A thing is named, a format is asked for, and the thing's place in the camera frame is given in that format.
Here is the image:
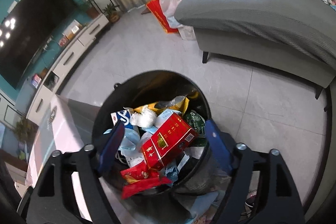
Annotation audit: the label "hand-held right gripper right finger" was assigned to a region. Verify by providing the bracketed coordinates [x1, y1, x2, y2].
[205, 119, 305, 224]

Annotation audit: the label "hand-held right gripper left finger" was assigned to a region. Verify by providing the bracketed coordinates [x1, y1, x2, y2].
[17, 121, 126, 224]

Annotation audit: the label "green snack bag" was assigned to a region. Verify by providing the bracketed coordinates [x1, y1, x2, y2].
[183, 110, 207, 138]

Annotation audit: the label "blue white medicine box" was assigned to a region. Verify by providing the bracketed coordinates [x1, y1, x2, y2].
[110, 107, 140, 133]

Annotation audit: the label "red snack packet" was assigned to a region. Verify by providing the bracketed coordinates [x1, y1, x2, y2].
[120, 162, 173, 200]

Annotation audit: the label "red carton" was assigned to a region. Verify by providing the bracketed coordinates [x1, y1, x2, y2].
[141, 112, 199, 171]

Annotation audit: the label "yellow snack bag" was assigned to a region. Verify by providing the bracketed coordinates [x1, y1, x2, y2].
[133, 95, 190, 116]

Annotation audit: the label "black trash bin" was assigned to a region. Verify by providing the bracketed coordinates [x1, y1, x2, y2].
[91, 70, 210, 197]

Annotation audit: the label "striped tablecloth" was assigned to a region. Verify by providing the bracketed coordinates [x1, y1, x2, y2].
[26, 94, 106, 216]

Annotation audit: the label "white TV stand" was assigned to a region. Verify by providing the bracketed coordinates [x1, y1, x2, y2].
[26, 13, 111, 125]

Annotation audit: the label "small blue red boxes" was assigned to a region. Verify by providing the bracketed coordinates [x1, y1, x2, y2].
[31, 74, 43, 88]

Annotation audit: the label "yellow white box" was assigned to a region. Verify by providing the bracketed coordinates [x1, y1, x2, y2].
[62, 19, 81, 40]

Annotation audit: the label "grey sofa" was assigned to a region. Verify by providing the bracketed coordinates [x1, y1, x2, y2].
[174, 0, 336, 99]

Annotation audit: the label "potted plant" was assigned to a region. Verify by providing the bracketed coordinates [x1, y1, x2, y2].
[78, 0, 99, 18]
[103, 3, 122, 23]

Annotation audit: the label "black television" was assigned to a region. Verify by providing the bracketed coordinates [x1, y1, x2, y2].
[0, 0, 81, 91]

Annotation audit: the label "orange red gift bag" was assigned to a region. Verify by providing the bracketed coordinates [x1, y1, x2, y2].
[145, 0, 179, 35]

